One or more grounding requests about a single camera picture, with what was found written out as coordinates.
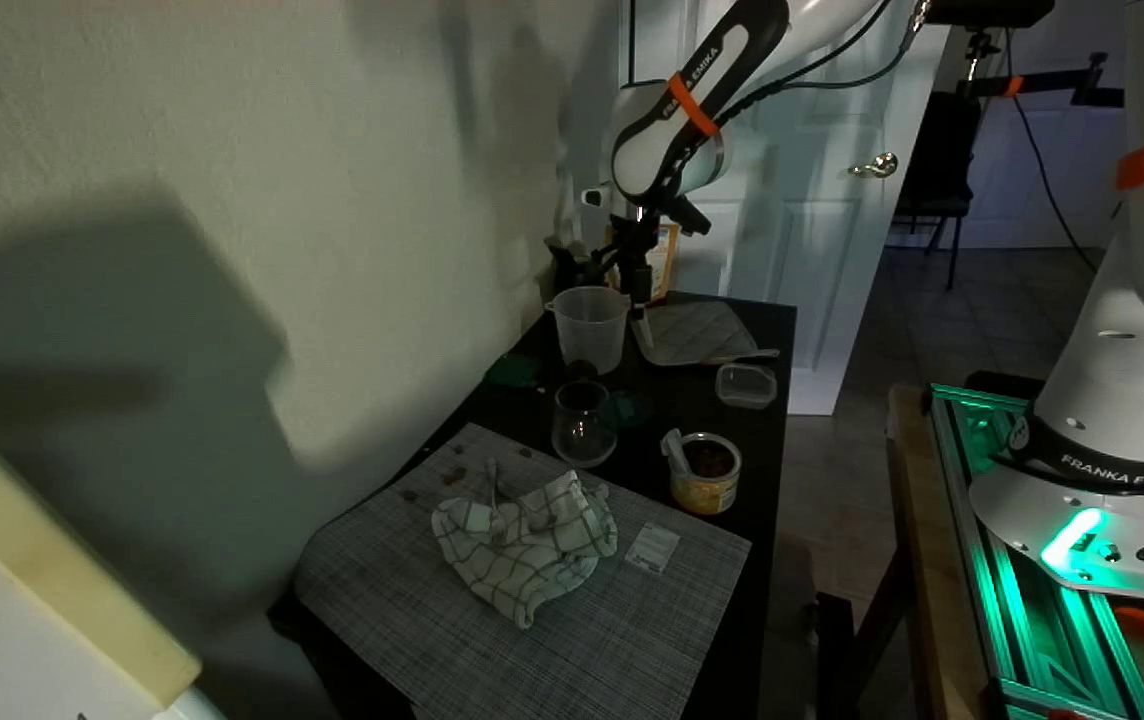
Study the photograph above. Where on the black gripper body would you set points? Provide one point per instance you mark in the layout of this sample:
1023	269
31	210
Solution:
659	215

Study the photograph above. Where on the translucent plastic measuring jug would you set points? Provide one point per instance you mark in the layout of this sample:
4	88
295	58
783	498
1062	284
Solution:
595	330

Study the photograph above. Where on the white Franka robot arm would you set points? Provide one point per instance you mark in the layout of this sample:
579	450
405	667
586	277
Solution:
1135	375

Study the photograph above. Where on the grey quilted pot holder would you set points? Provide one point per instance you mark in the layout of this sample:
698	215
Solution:
698	330

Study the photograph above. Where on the square clear plastic container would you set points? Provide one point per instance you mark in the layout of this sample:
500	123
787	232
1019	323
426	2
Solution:
744	386

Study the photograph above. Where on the white panelled door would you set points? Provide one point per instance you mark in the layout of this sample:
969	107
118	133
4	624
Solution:
799	267

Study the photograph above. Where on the black side table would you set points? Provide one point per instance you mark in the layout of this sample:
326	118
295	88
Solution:
757	452

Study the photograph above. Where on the yellow-brown ceramic mug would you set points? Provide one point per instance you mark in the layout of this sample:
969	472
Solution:
706	479

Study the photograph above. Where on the small white packet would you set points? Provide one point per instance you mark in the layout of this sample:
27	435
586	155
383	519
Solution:
655	550

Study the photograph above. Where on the white checked dish cloth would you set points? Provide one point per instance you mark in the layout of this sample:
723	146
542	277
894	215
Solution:
525	544

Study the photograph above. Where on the black camera tripod stand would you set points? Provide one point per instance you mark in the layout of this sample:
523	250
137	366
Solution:
956	146

